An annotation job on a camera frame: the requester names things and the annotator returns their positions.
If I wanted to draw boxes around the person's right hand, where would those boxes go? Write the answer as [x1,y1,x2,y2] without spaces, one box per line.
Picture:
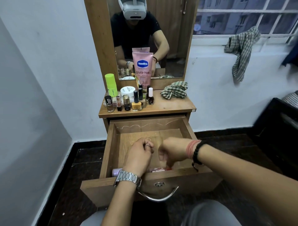
[159,137,190,168]

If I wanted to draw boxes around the person's left hand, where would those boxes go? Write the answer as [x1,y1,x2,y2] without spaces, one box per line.
[123,137,155,176]

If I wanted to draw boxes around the person's left forearm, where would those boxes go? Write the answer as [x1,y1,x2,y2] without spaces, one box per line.
[101,179,140,226]

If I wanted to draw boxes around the person's right forearm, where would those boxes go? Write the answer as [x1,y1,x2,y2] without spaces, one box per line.
[197,144,298,226]

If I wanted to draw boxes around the red cosmetic packet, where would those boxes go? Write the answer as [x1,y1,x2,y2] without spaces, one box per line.
[149,166,173,173]

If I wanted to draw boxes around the red thread wristband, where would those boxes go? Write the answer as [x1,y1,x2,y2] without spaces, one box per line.
[186,139,202,160]

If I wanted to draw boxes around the wooden drawer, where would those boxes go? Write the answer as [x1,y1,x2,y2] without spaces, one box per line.
[80,116,223,208]

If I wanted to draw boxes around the silver metal wristwatch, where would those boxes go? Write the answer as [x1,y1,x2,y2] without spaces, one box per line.
[113,169,142,189]

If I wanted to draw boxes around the yellow nail polish bottle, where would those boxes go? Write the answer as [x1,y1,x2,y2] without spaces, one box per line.
[131,90,142,112]

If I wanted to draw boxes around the wooden dressing table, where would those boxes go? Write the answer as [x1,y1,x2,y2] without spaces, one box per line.
[84,0,200,141]

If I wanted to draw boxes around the black bottle with gold cap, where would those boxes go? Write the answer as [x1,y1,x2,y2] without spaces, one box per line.
[122,94,131,112]

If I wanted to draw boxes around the clear bottle with black cap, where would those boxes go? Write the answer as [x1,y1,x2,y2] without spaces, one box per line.
[104,95,115,113]

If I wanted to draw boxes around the white cream jar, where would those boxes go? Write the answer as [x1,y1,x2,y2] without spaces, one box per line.
[120,86,136,98]

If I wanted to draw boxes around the green checked cloth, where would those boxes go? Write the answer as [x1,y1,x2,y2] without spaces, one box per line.
[160,81,188,100]

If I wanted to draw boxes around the green plastic bottle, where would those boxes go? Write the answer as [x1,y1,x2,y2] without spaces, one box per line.
[104,73,119,97]

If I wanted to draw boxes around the person's grey trousers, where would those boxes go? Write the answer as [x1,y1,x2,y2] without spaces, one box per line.
[80,199,243,226]

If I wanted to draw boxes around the pink lotion tube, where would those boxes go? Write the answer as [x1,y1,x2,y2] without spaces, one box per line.
[132,52,154,88]

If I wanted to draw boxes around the black furniture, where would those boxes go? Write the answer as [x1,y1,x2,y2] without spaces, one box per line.
[249,97,298,181]

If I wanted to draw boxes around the dressing table mirror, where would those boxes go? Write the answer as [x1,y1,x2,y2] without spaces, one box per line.
[107,0,199,81]

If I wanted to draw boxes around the grey checked cloth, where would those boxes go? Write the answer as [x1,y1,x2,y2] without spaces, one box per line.
[224,26,261,83]

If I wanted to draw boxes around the striped fabric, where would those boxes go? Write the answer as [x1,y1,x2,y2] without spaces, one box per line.
[282,90,298,109]

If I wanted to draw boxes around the white window grille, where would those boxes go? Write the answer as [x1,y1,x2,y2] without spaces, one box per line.
[192,0,298,46]

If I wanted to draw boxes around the dark blue cloth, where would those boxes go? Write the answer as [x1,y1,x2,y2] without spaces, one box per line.
[280,31,298,68]

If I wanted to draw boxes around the black bead bracelet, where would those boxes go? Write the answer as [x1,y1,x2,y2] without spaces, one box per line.
[191,141,208,172]

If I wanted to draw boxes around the silver drawer handle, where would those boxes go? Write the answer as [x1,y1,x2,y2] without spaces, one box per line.
[137,185,179,202]

